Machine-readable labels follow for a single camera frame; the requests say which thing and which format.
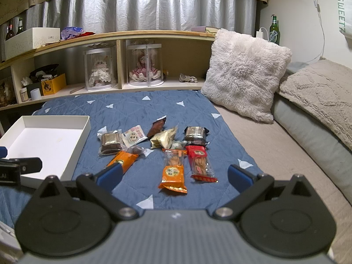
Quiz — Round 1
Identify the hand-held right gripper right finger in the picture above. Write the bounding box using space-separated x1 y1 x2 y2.
213 164 318 223

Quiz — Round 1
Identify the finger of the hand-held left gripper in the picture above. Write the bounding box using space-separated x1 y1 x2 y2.
0 157 42 176

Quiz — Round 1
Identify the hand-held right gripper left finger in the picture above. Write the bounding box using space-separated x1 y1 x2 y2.
32 164 138 222

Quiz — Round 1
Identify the orange snack packet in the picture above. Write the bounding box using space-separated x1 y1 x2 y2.
106 151 139 174

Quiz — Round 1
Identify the white cardboard box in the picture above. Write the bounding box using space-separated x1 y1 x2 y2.
0 115 91 189

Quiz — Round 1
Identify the brown chocolate cake packet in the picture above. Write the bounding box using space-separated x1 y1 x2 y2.
99 131 123 157

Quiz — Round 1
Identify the small dark clear packet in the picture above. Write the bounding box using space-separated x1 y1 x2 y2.
126 146 148 158

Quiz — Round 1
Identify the red biscuit packet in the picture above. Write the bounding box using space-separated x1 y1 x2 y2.
186 145 218 183

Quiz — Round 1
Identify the dark layered cake packet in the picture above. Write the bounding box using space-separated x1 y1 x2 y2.
184 126 210 146

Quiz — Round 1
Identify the orange clear biscuit packet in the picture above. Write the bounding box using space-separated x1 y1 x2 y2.
158 148 188 194

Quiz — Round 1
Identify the beige bed sheet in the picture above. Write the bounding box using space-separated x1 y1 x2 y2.
212 103 352 264

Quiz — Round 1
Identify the white cookie packet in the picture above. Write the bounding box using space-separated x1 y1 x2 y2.
122 125 147 145

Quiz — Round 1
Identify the cream gold snack packet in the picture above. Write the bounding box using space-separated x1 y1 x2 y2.
150 126 179 149

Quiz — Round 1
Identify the dark reddish-brown snack packet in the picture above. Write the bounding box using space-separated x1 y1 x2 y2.
147 116 168 139

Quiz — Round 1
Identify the grey pillow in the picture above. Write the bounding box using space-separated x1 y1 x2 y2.
271 62 352 198

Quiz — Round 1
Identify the yellow cardboard box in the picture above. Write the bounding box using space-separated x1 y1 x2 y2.
41 73 67 95

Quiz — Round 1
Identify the blue quilted blanket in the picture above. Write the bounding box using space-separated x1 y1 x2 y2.
0 90 262 227

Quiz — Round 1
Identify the black pouch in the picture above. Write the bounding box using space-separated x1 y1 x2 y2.
29 64 60 82

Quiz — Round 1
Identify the fluffy white pillow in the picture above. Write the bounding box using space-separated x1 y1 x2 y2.
201 29 293 124

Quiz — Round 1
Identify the white doll in clear case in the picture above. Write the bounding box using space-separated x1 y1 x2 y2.
84 45 117 92

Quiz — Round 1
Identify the grey shell trinket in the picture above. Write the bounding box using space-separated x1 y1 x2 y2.
179 73 198 84

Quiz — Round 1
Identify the beige textured throw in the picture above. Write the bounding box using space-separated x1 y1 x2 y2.
276 59 352 151

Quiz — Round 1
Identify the pink doll in clear case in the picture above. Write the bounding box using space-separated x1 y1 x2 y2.
126 42 165 87

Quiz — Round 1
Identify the wooden shelf unit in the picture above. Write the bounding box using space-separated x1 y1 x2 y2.
0 30 218 112

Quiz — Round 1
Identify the white shoebox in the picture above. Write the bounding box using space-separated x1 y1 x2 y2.
5 27 61 61

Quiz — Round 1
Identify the brown glass bottle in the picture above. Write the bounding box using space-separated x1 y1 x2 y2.
6 19 15 40

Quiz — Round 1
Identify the blue plastic bag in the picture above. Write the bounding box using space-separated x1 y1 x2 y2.
60 26 84 40

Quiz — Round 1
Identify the white charger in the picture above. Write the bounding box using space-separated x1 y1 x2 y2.
256 27 272 40

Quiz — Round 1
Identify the green beer bottle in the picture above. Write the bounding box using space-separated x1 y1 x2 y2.
269 15 281 46

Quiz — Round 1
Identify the pale pink book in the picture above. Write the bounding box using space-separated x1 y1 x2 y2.
191 26 222 34

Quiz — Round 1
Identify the silver grey curtain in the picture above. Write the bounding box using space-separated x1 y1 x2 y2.
26 0 258 38

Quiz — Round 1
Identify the white green plastic bag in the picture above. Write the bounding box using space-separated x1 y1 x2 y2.
332 0 352 38

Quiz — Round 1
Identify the white hanging cable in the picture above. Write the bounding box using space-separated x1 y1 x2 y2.
304 0 328 64

